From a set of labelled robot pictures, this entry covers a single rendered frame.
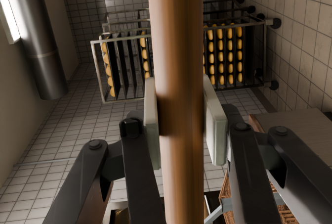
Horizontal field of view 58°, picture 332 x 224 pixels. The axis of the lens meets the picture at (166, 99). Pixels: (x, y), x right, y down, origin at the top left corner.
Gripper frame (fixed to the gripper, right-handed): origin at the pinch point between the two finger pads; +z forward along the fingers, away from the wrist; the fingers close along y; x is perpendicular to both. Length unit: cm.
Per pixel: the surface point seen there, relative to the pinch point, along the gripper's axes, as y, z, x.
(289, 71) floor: 117, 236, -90
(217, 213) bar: 21, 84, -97
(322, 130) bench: 97, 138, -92
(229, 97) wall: 81, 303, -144
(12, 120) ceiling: -141, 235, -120
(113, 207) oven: -41, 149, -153
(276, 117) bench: 76, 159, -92
